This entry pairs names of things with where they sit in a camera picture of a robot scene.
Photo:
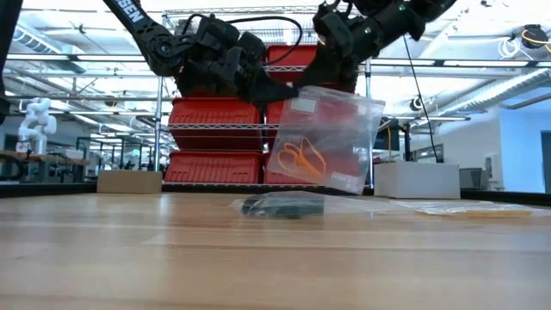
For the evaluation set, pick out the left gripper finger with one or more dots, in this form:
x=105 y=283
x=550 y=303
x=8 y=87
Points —
x=271 y=90

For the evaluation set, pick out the round black ceiling device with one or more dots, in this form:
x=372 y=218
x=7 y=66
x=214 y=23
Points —
x=416 y=104

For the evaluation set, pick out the brown cardboard box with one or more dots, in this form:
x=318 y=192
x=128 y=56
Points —
x=129 y=181

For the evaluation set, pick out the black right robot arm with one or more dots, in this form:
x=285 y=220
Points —
x=413 y=13

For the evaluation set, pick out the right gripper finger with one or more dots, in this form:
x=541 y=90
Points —
x=331 y=73

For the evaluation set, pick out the red plastic storage bin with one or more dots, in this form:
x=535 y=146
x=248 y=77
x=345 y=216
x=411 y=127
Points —
x=280 y=177
x=215 y=114
x=272 y=116
x=288 y=56
x=211 y=168

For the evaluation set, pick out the yellow rubber band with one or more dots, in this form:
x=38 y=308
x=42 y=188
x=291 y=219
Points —
x=473 y=212

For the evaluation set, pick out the clear plastic zip bag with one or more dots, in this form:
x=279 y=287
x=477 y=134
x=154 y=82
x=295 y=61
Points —
x=344 y=204
x=430 y=206
x=340 y=129

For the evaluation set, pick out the white box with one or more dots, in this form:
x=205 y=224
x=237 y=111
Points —
x=416 y=181

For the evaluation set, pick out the grey chair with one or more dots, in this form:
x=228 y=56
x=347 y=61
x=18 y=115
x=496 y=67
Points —
x=473 y=178

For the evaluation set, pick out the wide black rubber band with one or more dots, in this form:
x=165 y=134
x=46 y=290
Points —
x=262 y=208
x=305 y=211

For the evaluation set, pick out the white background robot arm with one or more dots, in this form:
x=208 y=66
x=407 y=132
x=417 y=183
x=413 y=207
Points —
x=38 y=125

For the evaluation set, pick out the dark monitor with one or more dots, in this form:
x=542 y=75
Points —
x=387 y=138

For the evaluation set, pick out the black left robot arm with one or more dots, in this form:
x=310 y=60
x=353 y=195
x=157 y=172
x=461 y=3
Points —
x=144 y=28

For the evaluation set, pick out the black vertical post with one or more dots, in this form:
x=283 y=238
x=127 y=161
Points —
x=406 y=142

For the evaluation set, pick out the wooden background workbench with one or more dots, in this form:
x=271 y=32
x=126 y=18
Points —
x=43 y=159

